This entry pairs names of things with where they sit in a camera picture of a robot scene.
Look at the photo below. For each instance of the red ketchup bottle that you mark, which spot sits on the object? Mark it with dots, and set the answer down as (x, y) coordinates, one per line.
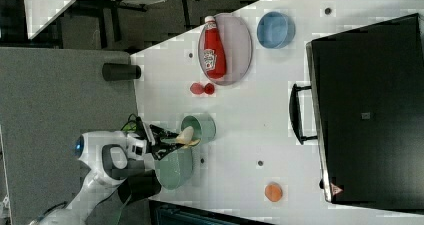
(214, 54)

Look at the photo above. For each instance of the black toaster oven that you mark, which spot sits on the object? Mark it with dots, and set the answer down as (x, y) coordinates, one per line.
(367, 96)

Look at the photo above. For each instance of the peeled yellow banana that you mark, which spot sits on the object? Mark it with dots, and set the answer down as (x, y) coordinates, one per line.
(186, 138)

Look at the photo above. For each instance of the larger red strawberry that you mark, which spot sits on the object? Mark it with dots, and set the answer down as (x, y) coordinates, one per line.
(197, 89)

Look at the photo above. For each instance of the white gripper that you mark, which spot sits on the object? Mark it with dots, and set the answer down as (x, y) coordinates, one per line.
(136, 147)

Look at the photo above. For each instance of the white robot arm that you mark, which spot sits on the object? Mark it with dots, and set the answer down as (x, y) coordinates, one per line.
(112, 157)

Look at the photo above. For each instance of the green mug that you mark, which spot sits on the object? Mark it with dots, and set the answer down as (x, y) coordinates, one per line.
(203, 125)

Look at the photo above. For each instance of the blue bowl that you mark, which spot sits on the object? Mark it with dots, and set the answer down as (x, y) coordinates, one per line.
(275, 30)

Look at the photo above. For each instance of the smaller red strawberry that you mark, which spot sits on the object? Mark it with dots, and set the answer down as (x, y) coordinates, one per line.
(209, 88)

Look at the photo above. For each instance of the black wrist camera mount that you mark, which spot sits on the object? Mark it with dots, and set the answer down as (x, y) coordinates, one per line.
(144, 133)

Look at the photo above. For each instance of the orange round fruit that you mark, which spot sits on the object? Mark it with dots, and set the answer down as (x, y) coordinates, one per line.
(273, 192)

